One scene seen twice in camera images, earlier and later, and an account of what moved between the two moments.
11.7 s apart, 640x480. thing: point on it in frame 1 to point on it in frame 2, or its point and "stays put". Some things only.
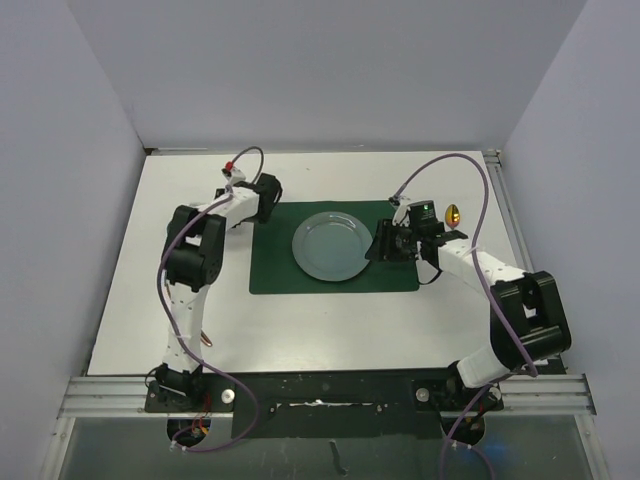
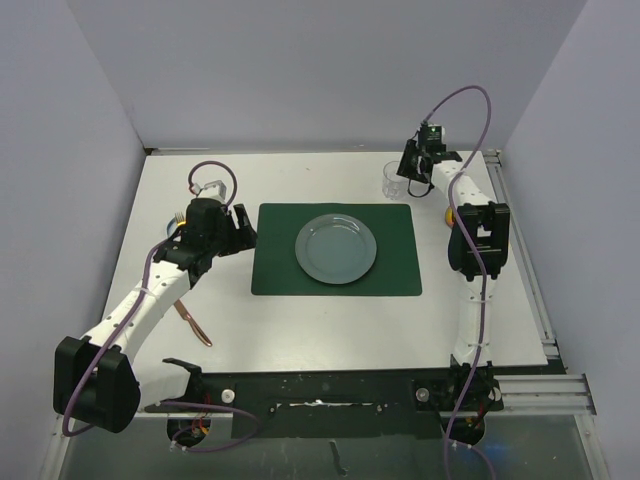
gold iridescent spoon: x=452 y=216 stays put
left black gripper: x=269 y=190 to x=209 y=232
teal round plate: x=331 y=246 stays put
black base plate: x=340 y=404 stays put
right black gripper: x=383 y=249 to x=405 y=169
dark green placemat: x=274 y=269 stays put
